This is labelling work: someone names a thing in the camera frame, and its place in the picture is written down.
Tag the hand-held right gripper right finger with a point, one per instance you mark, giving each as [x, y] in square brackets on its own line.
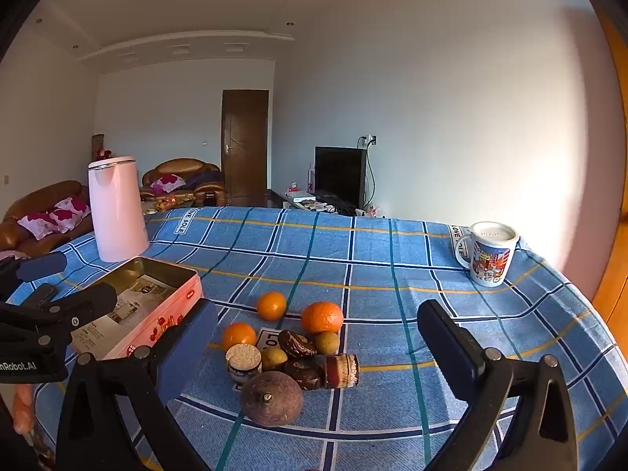
[451, 348]

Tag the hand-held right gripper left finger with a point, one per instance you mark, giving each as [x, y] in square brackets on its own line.
[191, 348]

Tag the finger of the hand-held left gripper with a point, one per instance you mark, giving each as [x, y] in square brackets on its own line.
[44, 265]
[88, 301]

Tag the pink tin box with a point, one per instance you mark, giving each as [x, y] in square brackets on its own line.
[162, 319]

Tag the small orange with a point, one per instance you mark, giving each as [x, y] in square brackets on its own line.
[239, 336]

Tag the small jar with white lid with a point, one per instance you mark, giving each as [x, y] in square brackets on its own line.
[243, 360]

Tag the small green round fruit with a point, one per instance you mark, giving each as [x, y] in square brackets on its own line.
[327, 342]
[273, 358]

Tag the smooth round orange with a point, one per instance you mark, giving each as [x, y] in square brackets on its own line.
[271, 305]

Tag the dark purple passion fruit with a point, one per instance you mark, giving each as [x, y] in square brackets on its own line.
[271, 399]

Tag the small red patterned jar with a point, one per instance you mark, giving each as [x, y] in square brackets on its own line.
[342, 370]

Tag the large bumpy mandarin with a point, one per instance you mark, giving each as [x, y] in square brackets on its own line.
[321, 317]

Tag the person's left hand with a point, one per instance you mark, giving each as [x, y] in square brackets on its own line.
[22, 409]

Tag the floral pink pillow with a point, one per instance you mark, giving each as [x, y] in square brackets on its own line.
[73, 206]
[41, 223]
[168, 184]

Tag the brown leather sofa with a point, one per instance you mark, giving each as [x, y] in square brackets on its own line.
[29, 206]

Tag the white printed mug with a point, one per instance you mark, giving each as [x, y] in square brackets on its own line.
[490, 260]

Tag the blue plaid tablecloth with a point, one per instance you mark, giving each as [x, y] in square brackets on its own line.
[392, 265]

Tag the brown leather armchair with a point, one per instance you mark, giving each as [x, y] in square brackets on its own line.
[181, 169]

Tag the low television stand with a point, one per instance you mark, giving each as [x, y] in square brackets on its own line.
[299, 200]

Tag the black television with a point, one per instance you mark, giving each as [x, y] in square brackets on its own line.
[340, 176]

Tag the brown wooden room door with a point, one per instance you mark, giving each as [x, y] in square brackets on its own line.
[245, 147]

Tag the orange wooden door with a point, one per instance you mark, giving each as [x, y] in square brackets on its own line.
[613, 181]

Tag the white wall outlet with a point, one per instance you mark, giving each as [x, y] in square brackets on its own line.
[371, 140]

